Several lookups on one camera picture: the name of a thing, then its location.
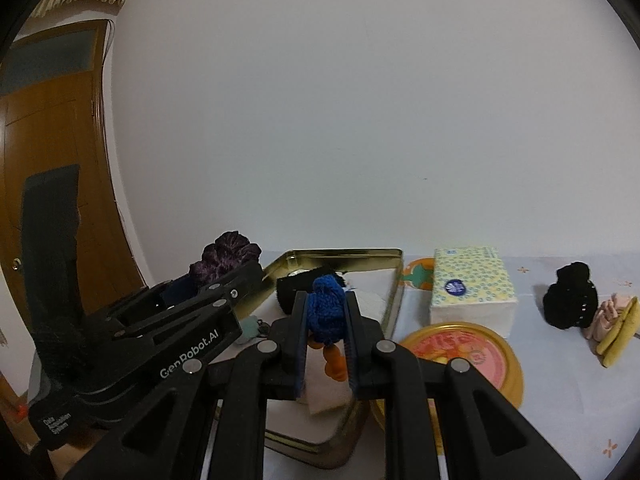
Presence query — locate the persimmon print tablecloth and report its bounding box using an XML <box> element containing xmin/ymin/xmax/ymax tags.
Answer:
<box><xmin>260</xmin><ymin>250</ymin><xmax>640</xmax><ymax>480</ymax></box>

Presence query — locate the peach pink scrunchie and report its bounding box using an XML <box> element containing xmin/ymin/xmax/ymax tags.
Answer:
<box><xmin>584</xmin><ymin>294</ymin><xmax>633</xmax><ymax>356</ymax></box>

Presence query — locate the yellow cloth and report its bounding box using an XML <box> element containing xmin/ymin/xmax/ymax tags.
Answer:
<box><xmin>596</xmin><ymin>296</ymin><xmax>640</xmax><ymax>368</ymax></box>

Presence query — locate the purple velvet scrunchie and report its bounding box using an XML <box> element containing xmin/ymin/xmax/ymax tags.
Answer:
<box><xmin>187</xmin><ymin>231</ymin><xmax>263</xmax><ymax>286</ymax></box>

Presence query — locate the black sock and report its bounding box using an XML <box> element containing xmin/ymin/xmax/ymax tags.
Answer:
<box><xmin>276</xmin><ymin>269</ymin><xmax>348</xmax><ymax>313</ymax></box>

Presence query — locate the blue orange knitted hair tie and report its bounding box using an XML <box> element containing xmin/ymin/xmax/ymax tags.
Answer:
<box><xmin>306</xmin><ymin>275</ymin><xmax>351</xmax><ymax>382</ymax></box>

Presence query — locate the dotted yellow tissue pack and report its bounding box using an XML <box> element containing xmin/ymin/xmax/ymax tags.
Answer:
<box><xmin>429</xmin><ymin>246</ymin><xmax>519</xmax><ymax>339</ymax></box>

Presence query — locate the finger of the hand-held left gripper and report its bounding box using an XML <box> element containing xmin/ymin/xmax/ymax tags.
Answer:
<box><xmin>107</xmin><ymin>261</ymin><xmax>266</xmax><ymax>348</ymax></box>
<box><xmin>82</xmin><ymin>277</ymin><xmax>201</xmax><ymax>331</ymax></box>

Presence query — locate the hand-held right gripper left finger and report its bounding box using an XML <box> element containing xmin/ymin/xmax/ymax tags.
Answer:
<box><xmin>62</xmin><ymin>290</ymin><xmax>321</xmax><ymax>480</ymax></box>

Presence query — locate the wooden door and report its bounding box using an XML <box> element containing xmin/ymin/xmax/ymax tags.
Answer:
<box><xmin>0</xmin><ymin>19</ymin><xmax>146</xmax><ymax>411</ymax></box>

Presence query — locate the gold rectangular tin box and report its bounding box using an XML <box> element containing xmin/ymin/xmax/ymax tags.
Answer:
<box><xmin>215</xmin><ymin>247</ymin><xmax>405</xmax><ymax>470</ymax></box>

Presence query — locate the round gold tin pink lid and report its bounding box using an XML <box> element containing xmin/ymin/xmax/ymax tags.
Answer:
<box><xmin>370</xmin><ymin>321</ymin><xmax>525</xmax><ymax>456</ymax></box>

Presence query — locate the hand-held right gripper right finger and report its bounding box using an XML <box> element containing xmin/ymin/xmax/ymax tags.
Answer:
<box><xmin>344</xmin><ymin>291</ymin><xmax>583</xmax><ymax>480</ymax></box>

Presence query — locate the black sequined scrunchie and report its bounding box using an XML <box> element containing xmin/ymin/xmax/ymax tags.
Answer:
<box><xmin>542</xmin><ymin>261</ymin><xmax>600</xmax><ymax>331</ymax></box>

